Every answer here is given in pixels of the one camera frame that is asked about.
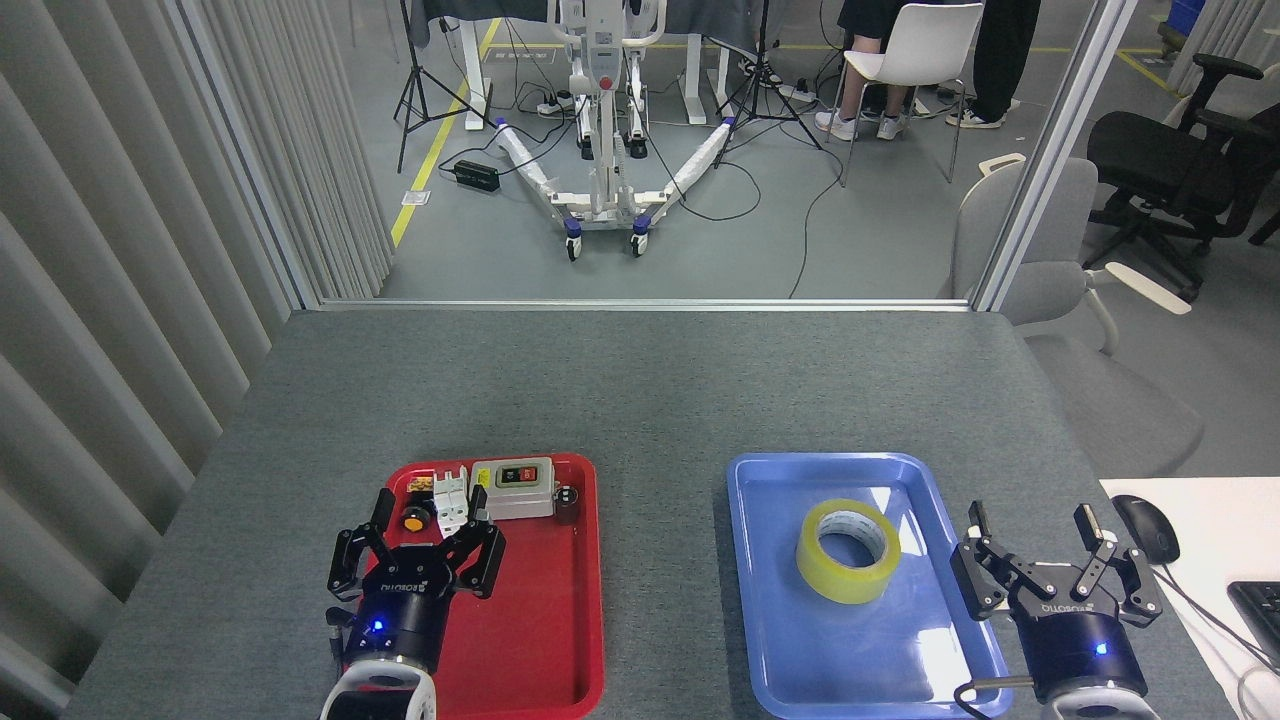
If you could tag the white plastic chair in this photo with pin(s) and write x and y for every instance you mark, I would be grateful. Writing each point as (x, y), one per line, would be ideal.
(920, 40)

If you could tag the black computer mouse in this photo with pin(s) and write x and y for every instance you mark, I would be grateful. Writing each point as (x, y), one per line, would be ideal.
(1148, 528)

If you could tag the red plastic tray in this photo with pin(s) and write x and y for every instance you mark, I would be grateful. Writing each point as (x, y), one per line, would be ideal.
(540, 630)

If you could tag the blue plastic tray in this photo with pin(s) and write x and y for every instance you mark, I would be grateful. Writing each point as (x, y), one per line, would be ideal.
(860, 660)

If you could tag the white power strip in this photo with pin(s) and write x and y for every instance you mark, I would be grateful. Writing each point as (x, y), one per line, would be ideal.
(555, 104)

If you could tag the white wheeled stand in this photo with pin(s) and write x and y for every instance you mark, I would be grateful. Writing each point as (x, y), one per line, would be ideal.
(603, 150)

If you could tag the white circuit breaker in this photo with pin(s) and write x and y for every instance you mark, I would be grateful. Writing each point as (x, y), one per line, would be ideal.
(452, 500)

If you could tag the black keyboard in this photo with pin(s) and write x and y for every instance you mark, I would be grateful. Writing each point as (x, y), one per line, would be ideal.
(1262, 615)

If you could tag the yellow tape roll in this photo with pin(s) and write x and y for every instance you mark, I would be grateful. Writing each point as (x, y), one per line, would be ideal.
(850, 590)

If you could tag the black cylindrical knob switch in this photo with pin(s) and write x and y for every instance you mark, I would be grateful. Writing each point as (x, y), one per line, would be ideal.
(567, 508)

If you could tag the grey ribbed partition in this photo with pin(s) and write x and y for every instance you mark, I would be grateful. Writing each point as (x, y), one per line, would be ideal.
(100, 300)

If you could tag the standing person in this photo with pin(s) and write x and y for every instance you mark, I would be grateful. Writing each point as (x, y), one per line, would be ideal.
(1000, 60)

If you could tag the silver frame post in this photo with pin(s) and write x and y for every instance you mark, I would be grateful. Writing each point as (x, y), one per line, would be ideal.
(1055, 150)

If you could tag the grey office chair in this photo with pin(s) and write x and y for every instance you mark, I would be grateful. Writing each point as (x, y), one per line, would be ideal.
(1060, 210)

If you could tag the grey push button switch box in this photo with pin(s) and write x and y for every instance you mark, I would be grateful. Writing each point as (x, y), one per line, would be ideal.
(515, 498)

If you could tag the desk with white legs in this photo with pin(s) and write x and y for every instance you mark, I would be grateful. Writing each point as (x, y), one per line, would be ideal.
(472, 90)

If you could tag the blue storage bin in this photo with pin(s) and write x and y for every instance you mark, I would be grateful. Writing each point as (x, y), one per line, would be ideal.
(1185, 15)

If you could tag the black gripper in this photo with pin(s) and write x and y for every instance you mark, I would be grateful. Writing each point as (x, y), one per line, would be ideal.
(1075, 640)
(400, 620)

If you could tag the black tripod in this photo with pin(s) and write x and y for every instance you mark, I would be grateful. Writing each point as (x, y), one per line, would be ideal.
(766, 50)
(408, 60)

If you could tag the silver frame rail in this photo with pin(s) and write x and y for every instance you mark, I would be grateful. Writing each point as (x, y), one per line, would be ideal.
(640, 304)

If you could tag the black power adapter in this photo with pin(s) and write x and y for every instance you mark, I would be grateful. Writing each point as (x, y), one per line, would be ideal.
(477, 176)

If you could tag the seated person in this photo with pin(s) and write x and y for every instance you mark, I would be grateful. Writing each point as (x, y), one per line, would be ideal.
(850, 100)

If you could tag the orange push button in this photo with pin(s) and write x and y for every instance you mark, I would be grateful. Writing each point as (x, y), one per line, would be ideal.
(414, 519)

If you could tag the white side table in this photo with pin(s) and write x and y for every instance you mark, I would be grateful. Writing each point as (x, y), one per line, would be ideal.
(1215, 530)

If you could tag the black office chair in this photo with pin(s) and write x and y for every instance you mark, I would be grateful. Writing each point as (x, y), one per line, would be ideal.
(1150, 160)

